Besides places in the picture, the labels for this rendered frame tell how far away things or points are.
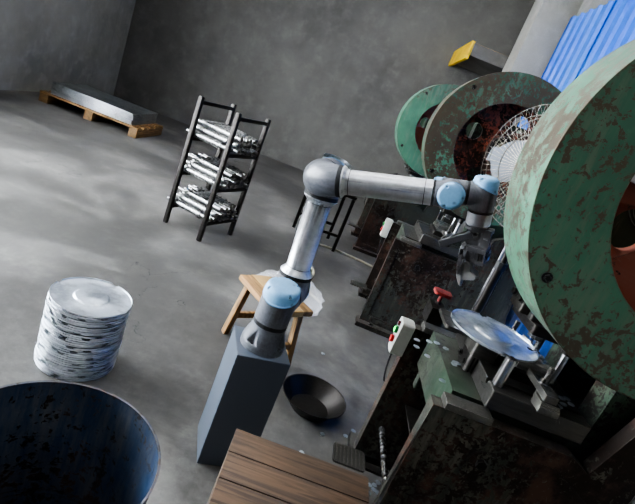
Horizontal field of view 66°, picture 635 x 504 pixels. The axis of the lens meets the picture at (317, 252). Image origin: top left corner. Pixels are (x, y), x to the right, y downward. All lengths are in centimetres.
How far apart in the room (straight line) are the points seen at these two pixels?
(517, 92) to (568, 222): 185
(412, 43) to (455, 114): 537
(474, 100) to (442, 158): 34
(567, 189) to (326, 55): 719
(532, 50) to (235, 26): 432
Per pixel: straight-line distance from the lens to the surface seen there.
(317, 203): 159
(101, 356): 202
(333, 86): 808
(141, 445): 125
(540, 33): 679
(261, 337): 159
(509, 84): 288
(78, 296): 201
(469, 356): 165
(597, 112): 108
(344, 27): 814
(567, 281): 114
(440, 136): 282
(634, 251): 125
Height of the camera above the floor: 128
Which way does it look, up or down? 17 degrees down
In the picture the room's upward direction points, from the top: 22 degrees clockwise
